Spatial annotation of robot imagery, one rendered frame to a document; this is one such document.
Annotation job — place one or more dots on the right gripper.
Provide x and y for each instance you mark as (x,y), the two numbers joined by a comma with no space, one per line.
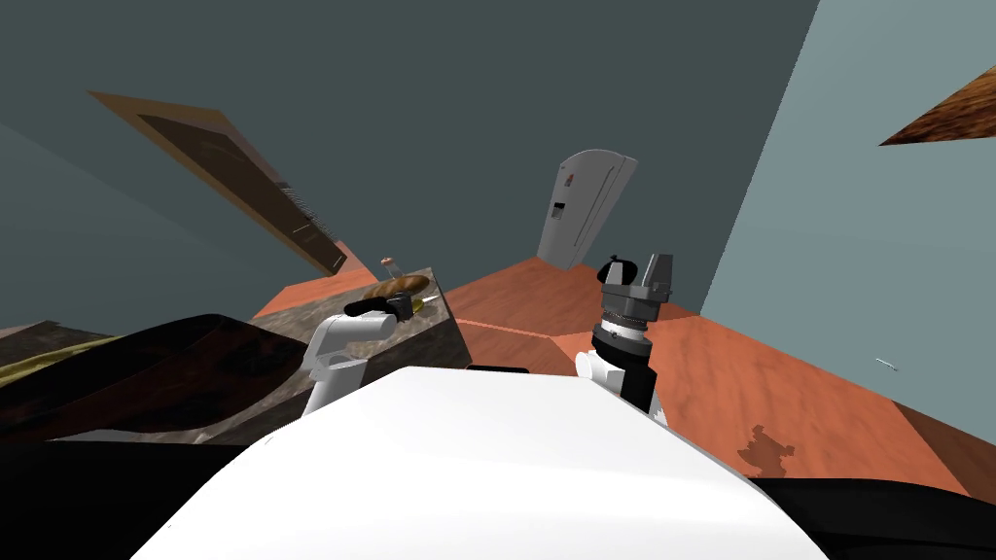
(636,302)

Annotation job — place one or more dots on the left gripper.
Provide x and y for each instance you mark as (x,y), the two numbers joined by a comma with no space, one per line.
(401,306)

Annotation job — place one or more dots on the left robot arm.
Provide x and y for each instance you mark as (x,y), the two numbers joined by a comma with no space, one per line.
(342,334)

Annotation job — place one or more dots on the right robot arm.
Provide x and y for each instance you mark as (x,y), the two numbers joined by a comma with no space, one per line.
(632,375)

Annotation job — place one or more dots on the golden brown round plate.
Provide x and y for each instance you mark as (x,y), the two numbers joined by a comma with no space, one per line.
(406,283)

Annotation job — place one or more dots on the grey stone counter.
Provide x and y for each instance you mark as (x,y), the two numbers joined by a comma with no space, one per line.
(447,330)

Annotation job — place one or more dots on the grey white fridge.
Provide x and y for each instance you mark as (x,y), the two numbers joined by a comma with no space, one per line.
(585,208)

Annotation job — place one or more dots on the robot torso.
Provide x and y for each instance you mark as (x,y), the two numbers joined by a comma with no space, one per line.
(482,467)

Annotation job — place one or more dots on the brown framed dark window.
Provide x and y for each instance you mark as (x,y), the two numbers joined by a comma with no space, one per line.
(233,175)

